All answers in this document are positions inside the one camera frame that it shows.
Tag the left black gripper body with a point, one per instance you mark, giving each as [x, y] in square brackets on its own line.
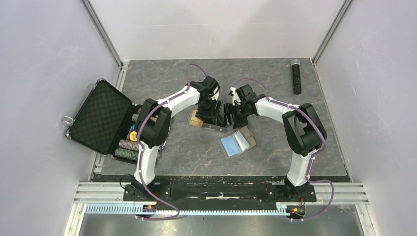
[207, 110]

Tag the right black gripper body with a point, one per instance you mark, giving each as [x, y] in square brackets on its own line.
[240, 114]

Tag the clear plastic card box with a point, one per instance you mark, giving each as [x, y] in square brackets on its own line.
[214, 127]

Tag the orange credit cards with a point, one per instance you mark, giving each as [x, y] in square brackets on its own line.
[194, 120]

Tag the grey card holder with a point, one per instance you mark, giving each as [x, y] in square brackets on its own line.
[237, 143]

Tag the black glitter microphone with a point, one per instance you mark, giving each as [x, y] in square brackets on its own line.
[296, 79]

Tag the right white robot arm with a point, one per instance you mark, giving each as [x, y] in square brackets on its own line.
[303, 128]

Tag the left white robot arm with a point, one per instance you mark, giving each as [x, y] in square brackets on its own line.
[154, 121]

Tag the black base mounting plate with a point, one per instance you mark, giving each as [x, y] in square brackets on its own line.
[217, 192]

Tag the black poker chip case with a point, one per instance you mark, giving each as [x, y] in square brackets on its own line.
[105, 118]

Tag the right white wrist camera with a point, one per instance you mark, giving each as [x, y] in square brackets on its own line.
[234, 95]

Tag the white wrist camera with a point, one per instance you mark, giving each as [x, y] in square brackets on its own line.
[234, 95]
[215, 95]

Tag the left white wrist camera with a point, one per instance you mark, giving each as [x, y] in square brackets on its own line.
[215, 95]

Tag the slotted cable duct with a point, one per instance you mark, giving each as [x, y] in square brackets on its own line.
[150, 210]

